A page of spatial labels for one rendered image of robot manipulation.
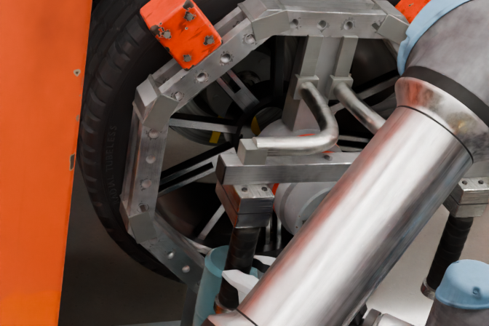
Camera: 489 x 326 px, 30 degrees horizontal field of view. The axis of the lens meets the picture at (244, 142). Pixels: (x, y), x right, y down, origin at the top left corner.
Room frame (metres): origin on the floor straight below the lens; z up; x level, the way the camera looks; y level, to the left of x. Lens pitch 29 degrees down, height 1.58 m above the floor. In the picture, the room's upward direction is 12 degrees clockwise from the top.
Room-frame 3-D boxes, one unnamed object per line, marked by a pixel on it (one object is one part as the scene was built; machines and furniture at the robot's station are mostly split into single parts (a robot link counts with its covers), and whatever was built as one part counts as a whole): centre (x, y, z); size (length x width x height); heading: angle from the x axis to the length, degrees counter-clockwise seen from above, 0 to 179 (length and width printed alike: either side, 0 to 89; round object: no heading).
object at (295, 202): (1.23, -0.11, 0.85); 0.21 x 0.14 x 0.14; 25
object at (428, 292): (1.16, -0.34, 0.83); 0.04 x 0.04 x 0.16
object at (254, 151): (1.15, -0.04, 1.03); 0.19 x 0.18 x 0.11; 25
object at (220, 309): (1.01, -0.03, 0.83); 0.04 x 0.04 x 0.16
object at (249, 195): (1.04, -0.01, 0.93); 0.09 x 0.05 x 0.05; 25
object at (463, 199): (1.18, -0.32, 0.93); 0.09 x 0.05 x 0.05; 25
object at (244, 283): (0.98, -0.05, 0.81); 0.09 x 0.03 x 0.06; 79
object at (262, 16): (1.30, -0.08, 0.85); 0.54 x 0.07 x 0.54; 115
